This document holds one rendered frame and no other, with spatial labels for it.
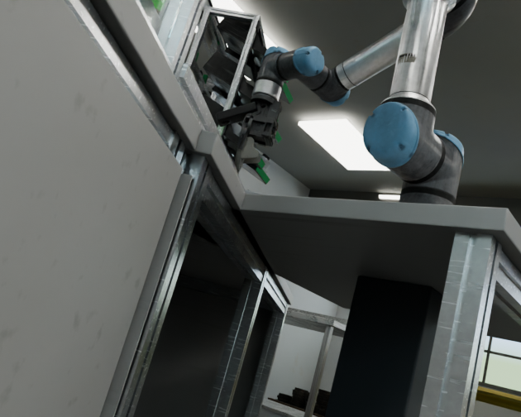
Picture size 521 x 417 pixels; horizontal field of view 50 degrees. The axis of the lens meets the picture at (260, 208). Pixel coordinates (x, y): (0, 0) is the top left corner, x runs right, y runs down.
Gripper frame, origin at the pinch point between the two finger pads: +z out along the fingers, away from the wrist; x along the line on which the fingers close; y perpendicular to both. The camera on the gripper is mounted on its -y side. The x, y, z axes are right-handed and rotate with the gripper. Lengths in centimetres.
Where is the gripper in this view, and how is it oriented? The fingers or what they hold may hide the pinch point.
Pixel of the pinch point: (236, 165)
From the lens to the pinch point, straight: 149.5
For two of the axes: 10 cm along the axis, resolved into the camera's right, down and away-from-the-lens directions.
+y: 9.6, 2.3, -1.9
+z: -2.7, 9.3, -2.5
